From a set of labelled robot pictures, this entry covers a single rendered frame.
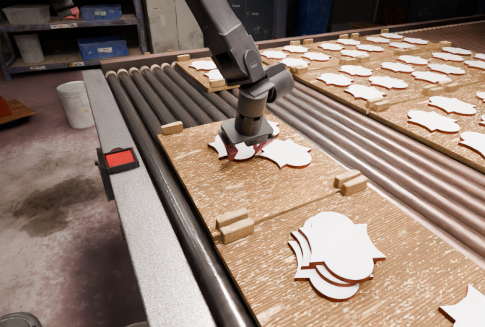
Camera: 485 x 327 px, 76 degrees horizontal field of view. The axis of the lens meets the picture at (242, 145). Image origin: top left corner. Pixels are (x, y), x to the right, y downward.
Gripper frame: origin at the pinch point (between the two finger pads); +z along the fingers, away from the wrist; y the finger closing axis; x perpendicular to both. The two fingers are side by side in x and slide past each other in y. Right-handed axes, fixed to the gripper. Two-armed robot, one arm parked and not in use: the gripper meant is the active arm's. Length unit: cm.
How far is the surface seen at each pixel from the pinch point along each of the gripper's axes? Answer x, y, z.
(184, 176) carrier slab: 1.0, 15.1, 0.1
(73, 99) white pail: -206, 47, 137
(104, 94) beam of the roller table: -60, 25, 23
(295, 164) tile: 9.2, -8.5, -2.5
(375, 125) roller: 1.7, -45.0, 5.1
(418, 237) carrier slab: 35.0, -15.1, -9.9
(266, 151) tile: 1.8, -5.5, -0.1
